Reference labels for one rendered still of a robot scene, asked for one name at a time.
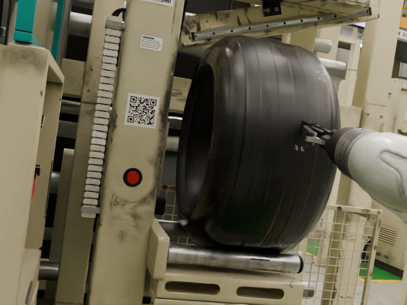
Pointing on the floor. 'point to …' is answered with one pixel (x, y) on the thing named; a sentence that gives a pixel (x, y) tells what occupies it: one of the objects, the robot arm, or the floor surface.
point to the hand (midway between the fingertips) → (310, 130)
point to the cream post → (133, 157)
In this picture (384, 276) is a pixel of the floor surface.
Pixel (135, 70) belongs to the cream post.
